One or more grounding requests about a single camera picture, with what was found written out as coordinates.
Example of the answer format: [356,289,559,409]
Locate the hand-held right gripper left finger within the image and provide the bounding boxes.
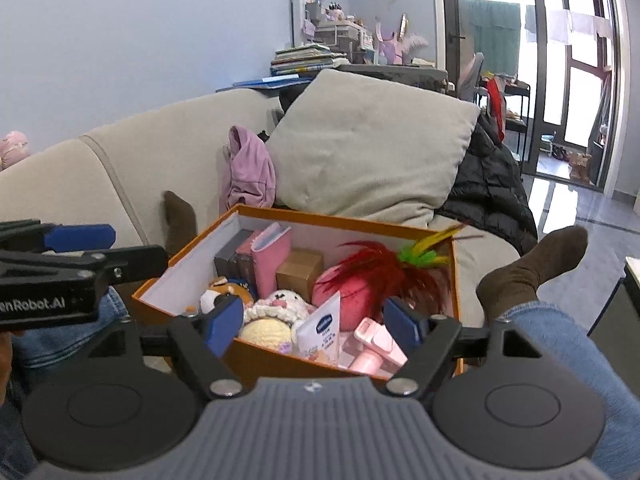
[90,294,246,400]

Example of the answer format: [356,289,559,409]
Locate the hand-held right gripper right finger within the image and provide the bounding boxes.
[382,296,543,398]

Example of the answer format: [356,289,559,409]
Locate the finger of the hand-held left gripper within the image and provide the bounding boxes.
[0,245,168,288]
[0,219,117,254]

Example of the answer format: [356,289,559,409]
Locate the pink handheld device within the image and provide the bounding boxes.
[339,317,408,375]

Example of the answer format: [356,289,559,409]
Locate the brown white dog plush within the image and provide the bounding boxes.
[200,276,256,313]

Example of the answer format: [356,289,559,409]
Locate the white crochet bunny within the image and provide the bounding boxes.
[237,289,316,356]

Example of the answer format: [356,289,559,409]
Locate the orange cardboard box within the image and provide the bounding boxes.
[131,204,463,386]

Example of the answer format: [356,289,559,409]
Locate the pink round plush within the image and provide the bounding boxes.
[312,265,373,333]

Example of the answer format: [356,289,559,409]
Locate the red feather toy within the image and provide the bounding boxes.
[312,224,483,321]

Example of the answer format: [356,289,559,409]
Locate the dark grey box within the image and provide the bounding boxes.
[214,229,256,281]

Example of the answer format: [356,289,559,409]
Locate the pink book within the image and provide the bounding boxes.
[236,222,293,306]

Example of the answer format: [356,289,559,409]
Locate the white cream tube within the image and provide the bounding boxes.
[296,291,342,361]

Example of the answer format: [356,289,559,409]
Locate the small brown cardboard box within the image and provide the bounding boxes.
[276,248,325,295]

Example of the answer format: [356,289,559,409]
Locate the person's left leg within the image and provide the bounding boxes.
[0,285,176,480]

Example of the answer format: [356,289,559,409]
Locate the person's leg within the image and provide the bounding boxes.
[0,285,176,480]
[492,301,640,480]

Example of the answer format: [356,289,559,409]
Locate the person's left foot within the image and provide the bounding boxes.
[164,191,198,256]

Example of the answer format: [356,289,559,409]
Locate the person's foot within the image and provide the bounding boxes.
[164,191,198,256]
[476,226,590,321]

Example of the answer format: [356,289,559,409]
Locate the beige sofa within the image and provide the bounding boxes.
[0,87,516,331]

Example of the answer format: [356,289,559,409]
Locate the pink plush ball stick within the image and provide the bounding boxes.
[0,131,30,171]

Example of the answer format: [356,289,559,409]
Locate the person's right foot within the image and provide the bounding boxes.
[476,226,590,321]

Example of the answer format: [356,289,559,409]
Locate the pink garment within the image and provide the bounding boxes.
[220,126,277,211]

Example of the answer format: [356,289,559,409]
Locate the black puffer jacket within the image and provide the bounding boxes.
[435,110,538,256]

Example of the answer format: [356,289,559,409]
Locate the beige cushion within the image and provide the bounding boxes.
[265,69,481,228]

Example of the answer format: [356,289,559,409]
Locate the person's right leg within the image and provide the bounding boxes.
[492,301,640,480]

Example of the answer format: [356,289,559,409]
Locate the blue folder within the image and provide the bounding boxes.
[232,75,313,88]

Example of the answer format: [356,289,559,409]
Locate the red cloth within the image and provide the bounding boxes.
[485,77,507,143]

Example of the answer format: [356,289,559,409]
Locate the black metal rack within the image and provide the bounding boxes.
[477,77,531,176]

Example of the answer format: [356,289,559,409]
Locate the dark desk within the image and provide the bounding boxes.
[280,62,449,96]

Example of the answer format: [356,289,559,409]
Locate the grey office chair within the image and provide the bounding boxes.
[457,52,486,106]

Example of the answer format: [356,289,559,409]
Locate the stack of books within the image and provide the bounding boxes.
[270,44,348,77]

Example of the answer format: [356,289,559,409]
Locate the black framed glass door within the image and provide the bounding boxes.
[440,0,626,193]

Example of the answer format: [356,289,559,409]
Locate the pink doll figure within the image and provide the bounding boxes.
[375,17,431,66]

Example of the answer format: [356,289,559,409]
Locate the grey hanging coat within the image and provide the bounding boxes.
[590,75,613,186]

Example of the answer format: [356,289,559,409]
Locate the white desk organizer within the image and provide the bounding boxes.
[292,0,376,63]

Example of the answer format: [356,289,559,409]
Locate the teal hanging towel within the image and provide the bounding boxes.
[460,0,521,78]

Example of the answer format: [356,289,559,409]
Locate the white hanging laundry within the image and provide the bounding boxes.
[525,4,613,46]

